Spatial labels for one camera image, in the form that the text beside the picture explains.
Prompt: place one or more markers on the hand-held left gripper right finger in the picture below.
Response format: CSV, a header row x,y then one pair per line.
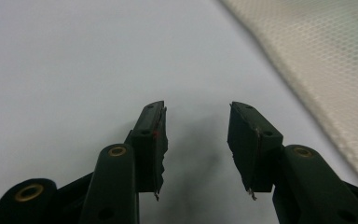
x,y
250,149

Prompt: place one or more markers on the beige woven mat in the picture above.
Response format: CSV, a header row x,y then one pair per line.
x,y
323,62

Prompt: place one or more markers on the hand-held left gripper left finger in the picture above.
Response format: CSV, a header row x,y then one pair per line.
x,y
147,146

